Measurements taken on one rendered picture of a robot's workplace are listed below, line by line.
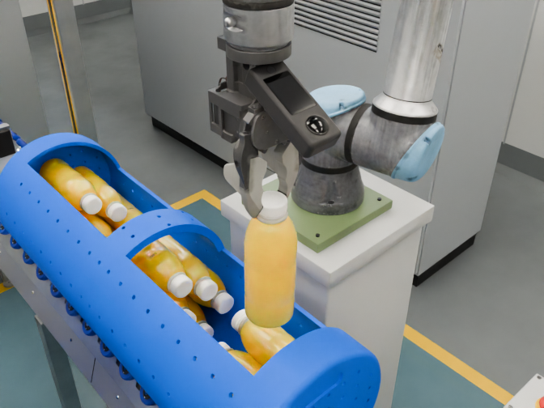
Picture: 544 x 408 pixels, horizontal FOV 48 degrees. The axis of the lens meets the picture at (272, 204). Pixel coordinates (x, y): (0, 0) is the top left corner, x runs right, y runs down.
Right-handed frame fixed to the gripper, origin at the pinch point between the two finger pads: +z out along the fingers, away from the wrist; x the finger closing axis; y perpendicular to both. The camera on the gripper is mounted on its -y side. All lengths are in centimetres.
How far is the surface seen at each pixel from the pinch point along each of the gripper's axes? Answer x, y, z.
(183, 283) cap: -0.5, 24.0, 28.8
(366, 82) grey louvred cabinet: -141, 102, 54
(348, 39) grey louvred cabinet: -140, 112, 39
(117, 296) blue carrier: 10.5, 26.6, 26.9
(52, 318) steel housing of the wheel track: 12, 62, 57
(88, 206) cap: 0, 57, 29
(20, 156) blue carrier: 6, 75, 22
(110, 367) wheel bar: 10, 37, 52
